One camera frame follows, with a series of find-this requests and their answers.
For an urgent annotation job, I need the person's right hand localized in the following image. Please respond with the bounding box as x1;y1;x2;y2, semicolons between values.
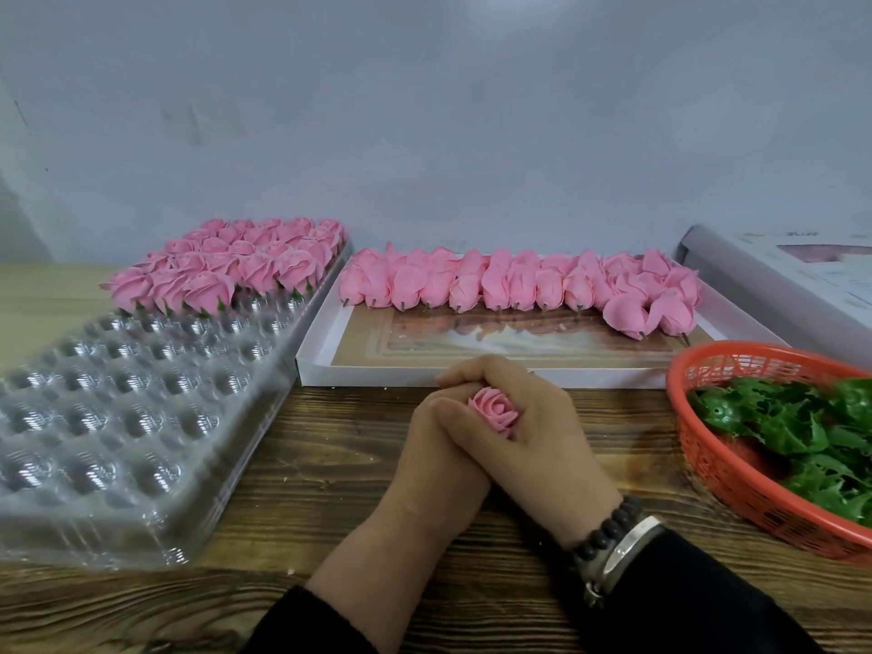
435;355;624;547

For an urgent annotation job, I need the person's left hand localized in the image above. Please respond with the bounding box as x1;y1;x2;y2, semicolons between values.
381;386;493;539

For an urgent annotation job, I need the single pink soap rose head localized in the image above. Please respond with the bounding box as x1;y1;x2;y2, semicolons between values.
468;387;523;441

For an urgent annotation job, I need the person's left forearm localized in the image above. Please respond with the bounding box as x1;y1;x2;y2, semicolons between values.
242;500;451;654

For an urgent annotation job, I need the person's right forearm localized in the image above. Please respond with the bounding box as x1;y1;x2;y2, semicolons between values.
562;497;828;654

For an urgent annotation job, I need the shallow white cardboard box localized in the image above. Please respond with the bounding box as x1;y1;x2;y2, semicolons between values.
296;254;793;389

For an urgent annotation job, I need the row of stemmed pink rosebuds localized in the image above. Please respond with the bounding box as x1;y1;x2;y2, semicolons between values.
338;243;704;342

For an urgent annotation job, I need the silver metal bangle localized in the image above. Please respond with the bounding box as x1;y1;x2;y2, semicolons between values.
584;515;669;609

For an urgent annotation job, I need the cluster of pink roses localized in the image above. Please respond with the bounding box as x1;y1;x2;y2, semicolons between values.
100;218;349;318

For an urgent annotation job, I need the orange plastic mesh basket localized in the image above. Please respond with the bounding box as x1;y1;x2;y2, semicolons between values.
665;342;872;567

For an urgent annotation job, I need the clear plastic blister tray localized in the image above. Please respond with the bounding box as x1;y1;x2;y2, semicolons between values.
0;243;355;573

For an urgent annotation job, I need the pile of green plastic leaves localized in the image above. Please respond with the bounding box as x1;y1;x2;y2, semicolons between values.
687;377;872;529

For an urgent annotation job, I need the white window gift box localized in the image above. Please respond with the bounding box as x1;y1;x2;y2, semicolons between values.
673;223;872;370

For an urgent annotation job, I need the dark wooden bead bracelet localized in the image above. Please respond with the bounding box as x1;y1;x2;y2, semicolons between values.
571;495;645;570

